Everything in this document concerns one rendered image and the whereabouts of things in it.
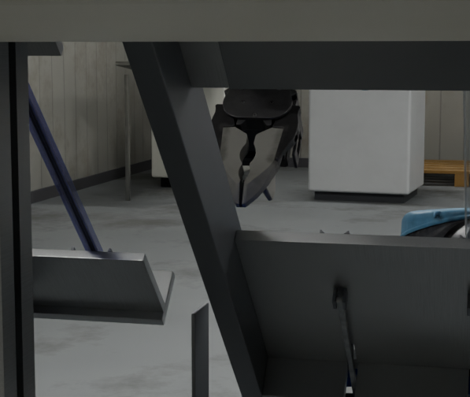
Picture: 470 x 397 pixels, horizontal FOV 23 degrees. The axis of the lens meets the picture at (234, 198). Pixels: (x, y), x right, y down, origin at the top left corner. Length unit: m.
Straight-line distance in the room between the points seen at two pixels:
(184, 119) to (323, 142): 6.96
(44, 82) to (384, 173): 2.37
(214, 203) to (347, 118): 6.83
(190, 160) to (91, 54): 7.88
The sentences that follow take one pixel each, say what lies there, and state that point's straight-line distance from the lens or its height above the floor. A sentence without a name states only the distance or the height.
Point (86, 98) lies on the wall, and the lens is 8.57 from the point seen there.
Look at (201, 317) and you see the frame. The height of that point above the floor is 0.75.
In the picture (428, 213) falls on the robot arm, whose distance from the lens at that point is 1.58.
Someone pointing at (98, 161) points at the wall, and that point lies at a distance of 8.78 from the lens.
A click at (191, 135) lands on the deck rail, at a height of 0.94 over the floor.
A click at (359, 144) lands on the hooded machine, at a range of 7.67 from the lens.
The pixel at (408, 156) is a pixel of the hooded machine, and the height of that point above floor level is 0.32.
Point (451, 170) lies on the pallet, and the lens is 8.71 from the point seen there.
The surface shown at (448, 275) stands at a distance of 0.94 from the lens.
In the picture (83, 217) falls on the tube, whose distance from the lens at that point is 1.17.
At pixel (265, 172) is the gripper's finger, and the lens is 1.12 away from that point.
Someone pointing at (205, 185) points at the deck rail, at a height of 0.90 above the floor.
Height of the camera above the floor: 1.00
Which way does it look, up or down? 7 degrees down
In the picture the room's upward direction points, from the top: straight up
